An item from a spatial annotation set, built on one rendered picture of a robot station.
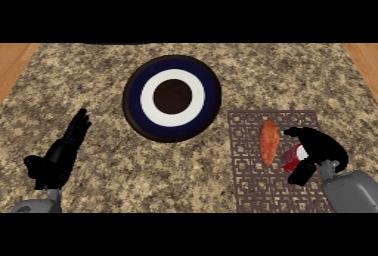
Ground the red and white can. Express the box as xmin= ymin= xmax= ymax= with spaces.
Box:
xmin=280 ymin=143 xmax=310 ymax=174

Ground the brown patterned placemat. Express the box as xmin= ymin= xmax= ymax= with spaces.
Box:
xmin=226 ymin=110 xmax=335 ymax=214

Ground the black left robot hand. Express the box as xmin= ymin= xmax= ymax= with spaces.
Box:
xmin=22 ymin=108 xmax=93 ymax=191

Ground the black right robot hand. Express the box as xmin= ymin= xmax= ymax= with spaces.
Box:
xmin=282 ymin=126 xmax=350 ymax=187

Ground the blue and white round plate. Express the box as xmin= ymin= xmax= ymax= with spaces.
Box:
xmin=123 ymin=55 xmax=223 ymax=144

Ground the orange sweet potato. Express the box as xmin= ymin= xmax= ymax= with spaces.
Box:
xmin=258 ymin=119 xmax=282 ymax=167

